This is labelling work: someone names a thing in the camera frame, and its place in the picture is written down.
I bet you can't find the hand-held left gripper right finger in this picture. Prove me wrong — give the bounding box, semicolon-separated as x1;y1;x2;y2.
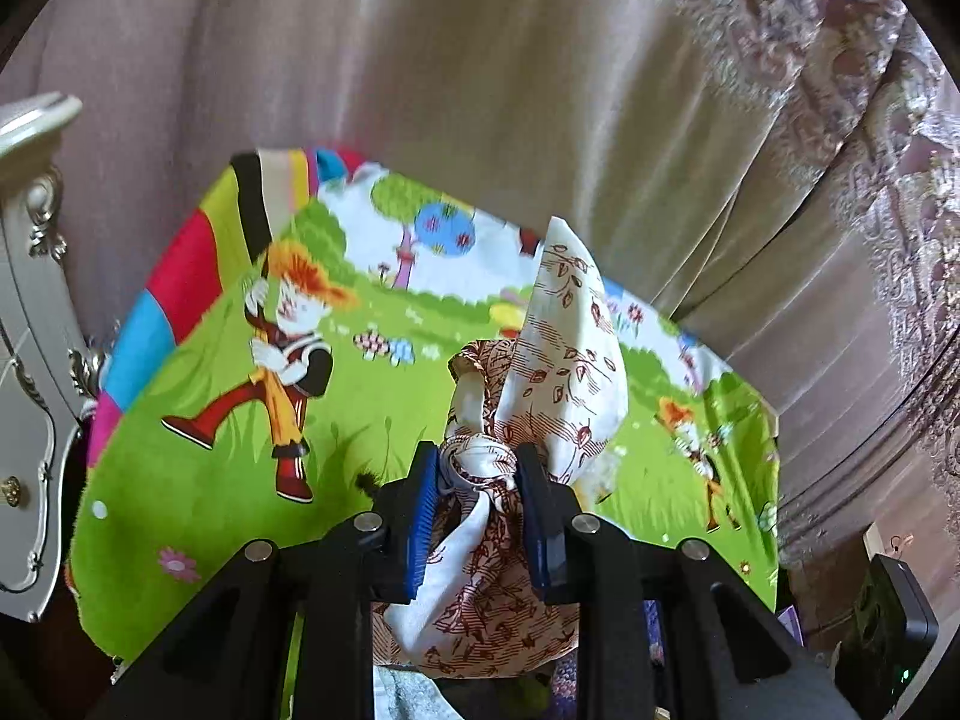
514;442;852;720

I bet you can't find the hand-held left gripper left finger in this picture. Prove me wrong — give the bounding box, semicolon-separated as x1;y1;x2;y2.
94;441;443;720

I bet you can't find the white leaf-print cloth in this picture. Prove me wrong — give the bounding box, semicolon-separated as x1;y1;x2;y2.
371;216;628;680

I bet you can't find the grey cloth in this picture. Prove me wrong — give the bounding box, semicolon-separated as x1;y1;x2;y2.
373;664;452;720

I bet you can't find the green cartoon printed blanket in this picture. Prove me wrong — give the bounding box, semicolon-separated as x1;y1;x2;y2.
67;146;781;665

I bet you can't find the black electronic box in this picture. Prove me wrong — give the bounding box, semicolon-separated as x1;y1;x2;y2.
832;551;942;720

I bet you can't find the white ornate nightstand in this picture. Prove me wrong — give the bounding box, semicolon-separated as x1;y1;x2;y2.
0;94;106;623

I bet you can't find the purple lace curtain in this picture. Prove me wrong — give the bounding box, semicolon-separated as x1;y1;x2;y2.
645;0;960;563

